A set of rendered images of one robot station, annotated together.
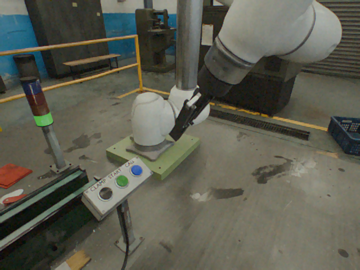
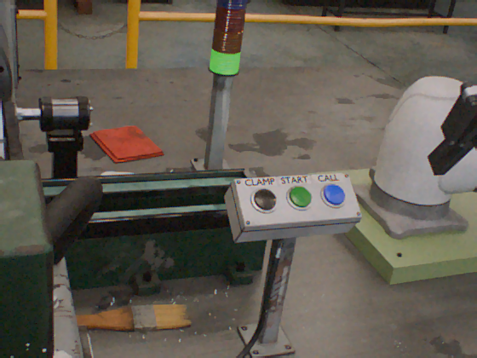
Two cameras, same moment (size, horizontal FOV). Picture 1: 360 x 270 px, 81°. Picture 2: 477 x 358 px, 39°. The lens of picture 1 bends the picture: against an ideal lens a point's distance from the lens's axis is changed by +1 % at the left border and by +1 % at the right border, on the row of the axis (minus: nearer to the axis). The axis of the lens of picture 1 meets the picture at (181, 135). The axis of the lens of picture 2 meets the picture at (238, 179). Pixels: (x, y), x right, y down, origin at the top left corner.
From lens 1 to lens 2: 0.36 m
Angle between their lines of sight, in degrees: 28
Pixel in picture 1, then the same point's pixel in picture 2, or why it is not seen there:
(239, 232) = not seen: outside the picture
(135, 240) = (276, 343)
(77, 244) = (180, 296)
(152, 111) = (437, 121)
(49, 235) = (150, 250)
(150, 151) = (397, 214)
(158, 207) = (352, 322)
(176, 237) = not seen: outside the picture
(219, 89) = not seen: outside the picture
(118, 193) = (284, 211)
